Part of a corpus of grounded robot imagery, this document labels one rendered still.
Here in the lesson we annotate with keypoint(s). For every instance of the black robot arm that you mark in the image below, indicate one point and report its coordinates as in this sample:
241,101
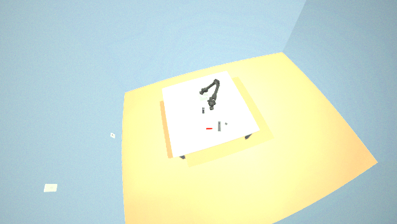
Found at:
212,99

